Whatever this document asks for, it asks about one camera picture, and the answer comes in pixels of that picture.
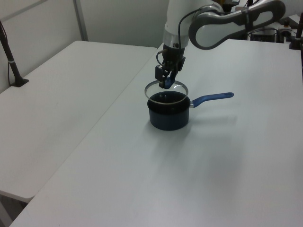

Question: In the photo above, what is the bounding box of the dark electronics box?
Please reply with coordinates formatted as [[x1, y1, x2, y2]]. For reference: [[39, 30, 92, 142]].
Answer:
[[247, 28, 278, 43]]

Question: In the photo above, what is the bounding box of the black camera stand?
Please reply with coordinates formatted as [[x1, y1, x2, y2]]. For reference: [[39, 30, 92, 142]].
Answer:
[[288, 17, 303, 50]]

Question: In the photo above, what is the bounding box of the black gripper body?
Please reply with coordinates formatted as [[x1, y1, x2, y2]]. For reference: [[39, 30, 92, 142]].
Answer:
[[162, 45, 187, 70]]

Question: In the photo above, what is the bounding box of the black pole with clamp base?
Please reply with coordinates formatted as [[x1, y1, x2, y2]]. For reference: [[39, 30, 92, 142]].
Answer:
[[0, 20, 29, 87]]

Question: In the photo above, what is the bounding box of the grey metal partition post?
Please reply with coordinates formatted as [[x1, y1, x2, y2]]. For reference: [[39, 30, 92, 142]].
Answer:
[[72, 0, 89, 42]]

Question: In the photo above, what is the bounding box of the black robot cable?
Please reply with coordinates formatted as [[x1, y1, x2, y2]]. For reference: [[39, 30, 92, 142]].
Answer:
[[178, 6, 215, 49]]

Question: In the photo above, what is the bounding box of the glass lid with blue knob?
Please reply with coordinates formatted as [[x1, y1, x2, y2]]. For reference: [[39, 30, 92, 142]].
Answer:
[[144, 79, 189, 105]]

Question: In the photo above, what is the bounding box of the grey emergency stop button box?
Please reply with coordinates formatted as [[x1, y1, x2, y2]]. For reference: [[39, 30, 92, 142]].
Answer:
[[278, 20, 294, 44]]

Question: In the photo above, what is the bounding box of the dark saucepan with blue handle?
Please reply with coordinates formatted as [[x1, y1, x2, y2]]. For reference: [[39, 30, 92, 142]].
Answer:
[[146, 91, 234, 131]]

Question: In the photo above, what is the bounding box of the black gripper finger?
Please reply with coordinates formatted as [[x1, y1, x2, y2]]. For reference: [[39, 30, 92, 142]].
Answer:
[[154, 64, 169, 89], [169, 57, 186, 84]]

